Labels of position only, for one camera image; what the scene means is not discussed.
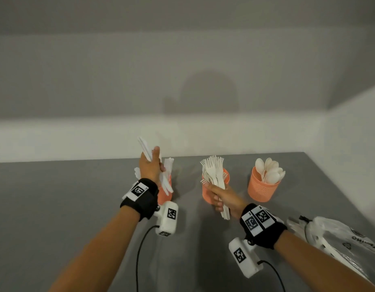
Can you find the person's left hand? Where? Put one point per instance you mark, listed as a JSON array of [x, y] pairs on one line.
[[149, 170]]

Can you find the person's right hand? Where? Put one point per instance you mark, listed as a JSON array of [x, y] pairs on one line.
[[231, 203]]

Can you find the bunch of white plastic cutlery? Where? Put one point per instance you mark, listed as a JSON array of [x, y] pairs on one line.
[[226, 214]]

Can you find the bunch of white plastic knives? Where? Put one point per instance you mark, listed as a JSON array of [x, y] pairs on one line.
[[168, 165]]

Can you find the white plastic knife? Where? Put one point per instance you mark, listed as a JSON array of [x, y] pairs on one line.
[[166, 187], [144, 147]]

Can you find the orange mesh cup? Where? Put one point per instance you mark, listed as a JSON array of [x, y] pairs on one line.
[[163, 197], [260, 191], [207, 197]]

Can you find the bunch of white plastic spoons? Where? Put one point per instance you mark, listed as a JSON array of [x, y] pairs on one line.
[[271, 176]]

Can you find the bunch of white plastic forks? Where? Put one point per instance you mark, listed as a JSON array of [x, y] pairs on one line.
[[203, 164]]

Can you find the clear plastic zip bag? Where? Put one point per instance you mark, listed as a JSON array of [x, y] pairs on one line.
[[336, 228]]

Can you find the person's right forearm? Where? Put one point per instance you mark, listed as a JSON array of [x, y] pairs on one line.
[[321, 267]]

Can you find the person's left forearm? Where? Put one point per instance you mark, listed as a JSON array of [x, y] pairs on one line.
[[96, 255]]

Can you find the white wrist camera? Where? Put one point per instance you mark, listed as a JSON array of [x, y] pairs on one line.
[[245, 264]]

